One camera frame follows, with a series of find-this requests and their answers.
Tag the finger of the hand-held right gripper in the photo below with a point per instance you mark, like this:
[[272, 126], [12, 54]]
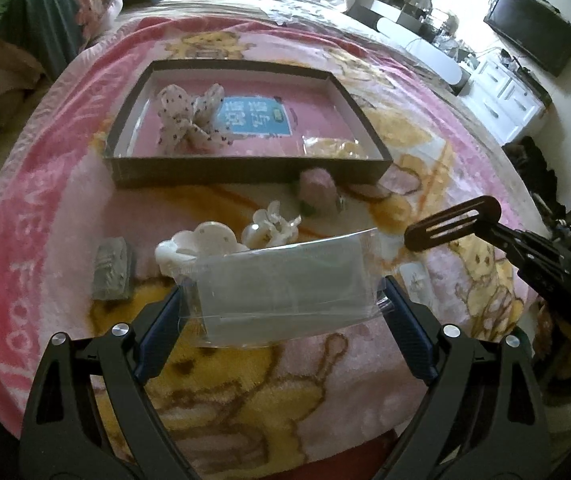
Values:
[[455, 222]]

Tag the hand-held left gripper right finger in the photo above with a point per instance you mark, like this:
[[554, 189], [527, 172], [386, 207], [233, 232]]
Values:
[[415, 340]]

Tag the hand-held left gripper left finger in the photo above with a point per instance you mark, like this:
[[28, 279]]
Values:
[[158, 335]]

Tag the white cloud hair claw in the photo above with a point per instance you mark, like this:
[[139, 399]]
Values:
[[200, 240]]

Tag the clear plastic bag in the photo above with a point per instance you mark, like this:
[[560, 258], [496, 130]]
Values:
[[275, 285]]

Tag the pink flower hair clip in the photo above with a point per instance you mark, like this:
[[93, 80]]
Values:
[[315, 187]]

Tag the white flower hair claw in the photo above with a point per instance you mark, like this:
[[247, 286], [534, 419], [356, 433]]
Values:
[[265, 225]]

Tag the dark shallow cardboard box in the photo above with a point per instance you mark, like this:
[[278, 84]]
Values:
[[215, 172]]

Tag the small white jewelry card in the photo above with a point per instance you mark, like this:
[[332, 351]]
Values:
[[418, 280]]

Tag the black bag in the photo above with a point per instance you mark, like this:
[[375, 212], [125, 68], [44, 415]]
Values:
[[535, 175]]

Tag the white drawer cabinet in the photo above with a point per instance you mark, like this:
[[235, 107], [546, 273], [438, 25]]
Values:
[[505, 95]]

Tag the yellow packet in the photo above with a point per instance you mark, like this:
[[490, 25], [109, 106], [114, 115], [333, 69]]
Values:
[[335, 147]]

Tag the white rounded bench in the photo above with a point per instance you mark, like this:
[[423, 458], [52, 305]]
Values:
[[440, 65]]

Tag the pink printed blanket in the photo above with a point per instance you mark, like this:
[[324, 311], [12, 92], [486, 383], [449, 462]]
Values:
[[55, 210]]

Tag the black television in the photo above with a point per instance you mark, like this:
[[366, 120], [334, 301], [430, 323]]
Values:
[[530, 30]]

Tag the white polka-dot hair bow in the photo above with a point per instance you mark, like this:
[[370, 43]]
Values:
[[185, 110]]

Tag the blue card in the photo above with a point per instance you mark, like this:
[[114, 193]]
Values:
[[255, 115]]

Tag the green quilt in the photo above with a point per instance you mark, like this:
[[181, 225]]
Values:
[[40, 15]]

